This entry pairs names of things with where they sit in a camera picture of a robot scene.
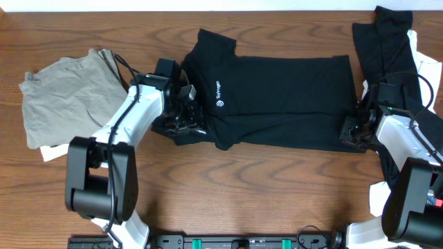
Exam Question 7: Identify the black logo t-shirt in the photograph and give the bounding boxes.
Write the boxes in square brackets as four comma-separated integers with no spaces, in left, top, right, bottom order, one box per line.
[152,30,356,153]

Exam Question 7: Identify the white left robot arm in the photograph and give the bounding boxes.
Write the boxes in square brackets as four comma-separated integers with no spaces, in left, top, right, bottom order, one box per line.
[65,71,201,248]

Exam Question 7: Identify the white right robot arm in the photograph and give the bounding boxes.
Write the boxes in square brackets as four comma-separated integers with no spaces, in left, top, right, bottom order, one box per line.
[339,106,442,248]

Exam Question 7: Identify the black garment in pile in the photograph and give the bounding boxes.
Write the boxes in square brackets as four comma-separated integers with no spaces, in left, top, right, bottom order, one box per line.
[352,6,443,191]

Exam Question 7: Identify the white garment in pile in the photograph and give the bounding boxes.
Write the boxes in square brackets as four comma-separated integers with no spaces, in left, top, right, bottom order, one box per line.
[362,30,442,217]

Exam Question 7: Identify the grey red garment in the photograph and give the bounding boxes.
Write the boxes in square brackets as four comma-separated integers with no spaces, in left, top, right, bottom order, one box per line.
[426,191,442,208]

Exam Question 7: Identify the folded beige t-shirt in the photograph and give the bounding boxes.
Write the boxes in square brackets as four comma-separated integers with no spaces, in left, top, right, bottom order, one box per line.
[19,49,127,149]

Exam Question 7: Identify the folded white garment under beige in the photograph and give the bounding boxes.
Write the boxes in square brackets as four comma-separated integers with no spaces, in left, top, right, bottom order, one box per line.
[40,144,69,162]

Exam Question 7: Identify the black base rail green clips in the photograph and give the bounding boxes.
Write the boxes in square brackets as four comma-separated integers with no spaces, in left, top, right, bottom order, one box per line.
[67,225,345,249]

